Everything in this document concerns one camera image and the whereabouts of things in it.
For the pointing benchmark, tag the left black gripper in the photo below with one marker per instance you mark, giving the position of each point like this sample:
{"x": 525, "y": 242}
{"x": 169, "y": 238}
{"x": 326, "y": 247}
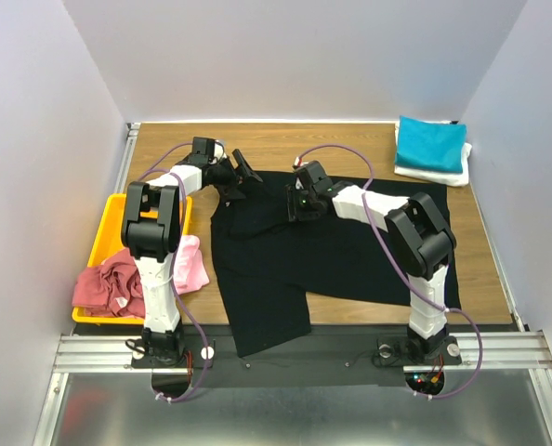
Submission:
{"x": 234, "y": 177}

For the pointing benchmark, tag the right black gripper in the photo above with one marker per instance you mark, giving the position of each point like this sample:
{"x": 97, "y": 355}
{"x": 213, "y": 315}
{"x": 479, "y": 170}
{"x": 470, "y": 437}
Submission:
{"x": 293, "y": 203}

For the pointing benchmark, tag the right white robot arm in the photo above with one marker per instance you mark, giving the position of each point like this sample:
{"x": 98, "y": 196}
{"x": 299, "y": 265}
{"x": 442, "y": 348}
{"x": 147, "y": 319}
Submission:
{"x": 414, "y": 235}

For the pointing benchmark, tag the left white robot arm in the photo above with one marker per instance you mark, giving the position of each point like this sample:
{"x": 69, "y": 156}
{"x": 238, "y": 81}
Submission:
{"x": 152, "y": 228}

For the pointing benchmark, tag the light pink t shirt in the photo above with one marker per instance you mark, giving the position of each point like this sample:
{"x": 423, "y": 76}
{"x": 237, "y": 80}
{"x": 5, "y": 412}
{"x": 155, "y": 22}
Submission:
{"x": 189, "y": 273}

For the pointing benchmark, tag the white folded t shirt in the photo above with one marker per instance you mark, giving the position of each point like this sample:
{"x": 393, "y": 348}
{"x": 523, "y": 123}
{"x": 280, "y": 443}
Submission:
{"x": 455, "y": 180}

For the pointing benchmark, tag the teal folded t shirt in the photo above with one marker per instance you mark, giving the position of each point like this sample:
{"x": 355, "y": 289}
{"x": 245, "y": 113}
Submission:
{"x": 433, "y": 147}

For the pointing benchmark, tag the yellow plastic bin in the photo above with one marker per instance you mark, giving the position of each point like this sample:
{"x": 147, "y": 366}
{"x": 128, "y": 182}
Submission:
{"x": 113, "y": 223}

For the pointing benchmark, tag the dark red t shirt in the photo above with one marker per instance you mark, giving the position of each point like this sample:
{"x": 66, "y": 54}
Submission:
{"x": 111, "y": 289}

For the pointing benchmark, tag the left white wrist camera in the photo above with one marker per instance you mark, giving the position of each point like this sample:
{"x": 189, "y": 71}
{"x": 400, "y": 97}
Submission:
{"x": 219, "y": 151}

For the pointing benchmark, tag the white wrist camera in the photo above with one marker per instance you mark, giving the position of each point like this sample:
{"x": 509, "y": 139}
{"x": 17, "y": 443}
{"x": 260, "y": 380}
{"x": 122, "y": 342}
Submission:
{"x": 298, "y": 163}
{"x": 219, "y": 151}

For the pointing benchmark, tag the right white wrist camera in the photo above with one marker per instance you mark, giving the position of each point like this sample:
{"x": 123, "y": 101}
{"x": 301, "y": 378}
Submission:
{"x": 298, "y": 163}

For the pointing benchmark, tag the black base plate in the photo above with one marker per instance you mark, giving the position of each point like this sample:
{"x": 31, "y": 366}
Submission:
{"x": 330, "y": 355}

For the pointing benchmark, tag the aluminium frame rail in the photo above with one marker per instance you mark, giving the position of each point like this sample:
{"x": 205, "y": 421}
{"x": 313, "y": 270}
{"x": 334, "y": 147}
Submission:
{"x": 93, "y": 354}

